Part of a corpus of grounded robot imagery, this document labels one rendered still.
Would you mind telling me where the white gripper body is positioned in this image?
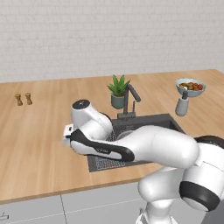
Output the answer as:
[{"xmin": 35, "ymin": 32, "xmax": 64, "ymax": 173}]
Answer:
[{"xmin": 62, "ymin": 136, "xmax": 73, "ymax": 149}]

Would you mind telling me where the dark grey sink faucet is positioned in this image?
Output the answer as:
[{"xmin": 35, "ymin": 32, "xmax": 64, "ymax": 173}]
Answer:
[{"xmin": 116, "ymin": 84, "xmax": 143, "ymax": 120}]

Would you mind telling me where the dark grey sink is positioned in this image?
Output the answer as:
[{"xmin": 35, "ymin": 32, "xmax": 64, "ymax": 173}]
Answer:
[{"xmin": 87, "ymin": 113, "xmax": 187, "ymax": 173}]

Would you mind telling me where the wooden shaker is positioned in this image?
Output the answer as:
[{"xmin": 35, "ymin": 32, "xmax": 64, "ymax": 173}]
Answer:
[
  {"xmin": 24, "ymin": 92, "xmax": 33, "ymax": 106},
  {"xmin": 14, "ymin": 93, "xmax": 24, "ymax": 107}
]

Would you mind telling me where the grey drawer front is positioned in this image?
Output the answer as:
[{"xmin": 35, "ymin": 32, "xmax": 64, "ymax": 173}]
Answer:
[
  {"xmin": 0, "ymin": 195, "xmax": 64, "ymax": 224},
  {"xmin": 60, "ymin": 181, "xmax": 144, "ymax": 215}
]

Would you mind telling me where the green plant in grey pot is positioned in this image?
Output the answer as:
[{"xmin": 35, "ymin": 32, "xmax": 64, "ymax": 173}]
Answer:
[{"xmin": 107, "ymin": 73, "xmax": 131, "ymax": 110}]

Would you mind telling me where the grey soap dispenser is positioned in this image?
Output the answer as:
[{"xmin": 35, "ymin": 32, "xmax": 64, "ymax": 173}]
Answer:
[{"xmin": 174, "ymin": 90, "xmax": 190, "ymax": 117}]

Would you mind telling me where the pale blue bowl of fruit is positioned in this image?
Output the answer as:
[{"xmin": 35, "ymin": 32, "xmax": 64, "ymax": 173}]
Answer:
[{"xmin": 174, "ymin": 77, "xmax": 207, "ymax": 99}]

